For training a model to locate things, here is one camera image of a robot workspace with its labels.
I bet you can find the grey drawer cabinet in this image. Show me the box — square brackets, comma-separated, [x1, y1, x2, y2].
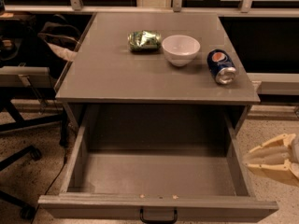
[57, 13, 260, 135]

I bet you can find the white bowl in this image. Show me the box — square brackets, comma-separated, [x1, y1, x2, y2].
[162, 35, 201, 67]

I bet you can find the grey side desk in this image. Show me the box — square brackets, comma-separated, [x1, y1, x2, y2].
[0, 66, 56, 88]

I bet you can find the crumpled green chip bag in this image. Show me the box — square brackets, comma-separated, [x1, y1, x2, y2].
[128, 30, 162, 52]

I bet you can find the blue pepsi can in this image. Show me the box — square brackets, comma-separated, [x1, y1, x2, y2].
[206, 49, 236, 85]

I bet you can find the black floor cable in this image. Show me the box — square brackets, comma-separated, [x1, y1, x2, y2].
[29, 152, 68, 224]

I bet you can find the grey top drawer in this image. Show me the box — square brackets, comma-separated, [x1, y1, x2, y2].
[38, 105, 278, 223]

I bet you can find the metal window railing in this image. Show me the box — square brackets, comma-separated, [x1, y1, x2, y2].
[0, 0, 299, 17]

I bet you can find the dark jacket on chair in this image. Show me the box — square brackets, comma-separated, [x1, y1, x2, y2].
[37, 14, 81, 78]

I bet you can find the black top drawer handle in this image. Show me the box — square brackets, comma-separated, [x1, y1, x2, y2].
[139, 208, 178, 224]

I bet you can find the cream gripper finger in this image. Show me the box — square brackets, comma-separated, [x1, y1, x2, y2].
[243, 147, 292, 165]

